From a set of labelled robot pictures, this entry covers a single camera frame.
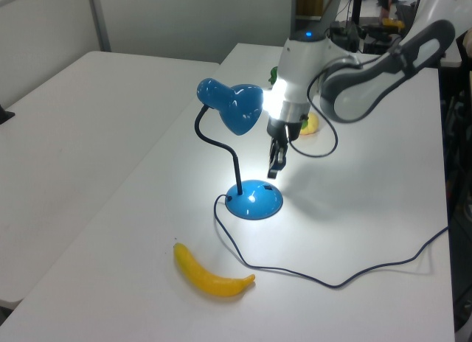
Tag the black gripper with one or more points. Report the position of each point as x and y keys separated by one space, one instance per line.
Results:
x=284 y=128

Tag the blue desk lamp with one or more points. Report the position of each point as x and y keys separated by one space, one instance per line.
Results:
x=254 y=203

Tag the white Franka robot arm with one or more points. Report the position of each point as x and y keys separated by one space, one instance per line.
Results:
x=368 y=84

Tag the yellow peach with green leaf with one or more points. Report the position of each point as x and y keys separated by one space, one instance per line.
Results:
x=311 y=126

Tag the green toy bell pepper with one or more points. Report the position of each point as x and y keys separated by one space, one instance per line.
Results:
x=273 y=76

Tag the yellow toy banana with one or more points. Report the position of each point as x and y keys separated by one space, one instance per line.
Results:
x=214 y=283

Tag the black equipment pile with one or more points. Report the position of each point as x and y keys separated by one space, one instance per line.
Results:
x=354 y=36

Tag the black upright stand pole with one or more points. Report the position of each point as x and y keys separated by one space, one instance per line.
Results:
x=357 y=4

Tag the yellow box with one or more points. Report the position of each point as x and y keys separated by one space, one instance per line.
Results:
x=392 y=22

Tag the white folding table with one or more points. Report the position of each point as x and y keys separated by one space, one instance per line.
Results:
x=85 y=143

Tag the grey metal partition post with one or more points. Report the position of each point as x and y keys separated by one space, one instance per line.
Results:
x=99 y=21

